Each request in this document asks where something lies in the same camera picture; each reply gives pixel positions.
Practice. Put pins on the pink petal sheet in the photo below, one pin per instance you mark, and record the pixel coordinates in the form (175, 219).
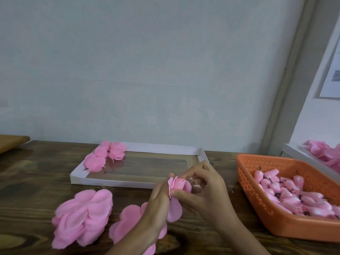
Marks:
(175, 208)

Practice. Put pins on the group of finished pink roses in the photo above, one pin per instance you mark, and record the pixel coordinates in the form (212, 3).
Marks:
(94, 162)

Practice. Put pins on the white shallow tray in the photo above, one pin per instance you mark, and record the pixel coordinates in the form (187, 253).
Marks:
(143, 167)

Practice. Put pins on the person's right forearm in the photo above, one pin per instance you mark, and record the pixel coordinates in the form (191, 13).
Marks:
(242, 240)

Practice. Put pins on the pink rose buds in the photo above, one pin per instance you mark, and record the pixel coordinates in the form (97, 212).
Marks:
(289, 195)

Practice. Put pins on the person's left hand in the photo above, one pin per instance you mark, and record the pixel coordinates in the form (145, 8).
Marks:
(157, 207)

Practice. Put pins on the person's left forearm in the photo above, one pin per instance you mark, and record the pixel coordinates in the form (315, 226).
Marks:
(133, 244)

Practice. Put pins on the orange plastic basket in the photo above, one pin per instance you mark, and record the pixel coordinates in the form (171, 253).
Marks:
(287, 228)

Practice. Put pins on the white paper notice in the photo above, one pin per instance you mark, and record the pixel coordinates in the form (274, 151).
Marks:
(333, 74)

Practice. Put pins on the grey door frame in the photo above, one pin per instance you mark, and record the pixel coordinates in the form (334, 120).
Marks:
(295, 74)

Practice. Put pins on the stack of pink petals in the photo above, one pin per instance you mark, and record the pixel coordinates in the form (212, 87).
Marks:
(82, 217)
(127, 220)

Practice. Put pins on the person's right hand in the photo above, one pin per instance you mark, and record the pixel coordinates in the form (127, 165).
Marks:
(210, 196)

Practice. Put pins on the pile of pink petals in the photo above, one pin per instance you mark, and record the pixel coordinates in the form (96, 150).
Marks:
(324, 151)

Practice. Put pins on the pink petal flower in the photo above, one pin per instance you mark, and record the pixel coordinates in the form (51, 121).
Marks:
(117, 154)

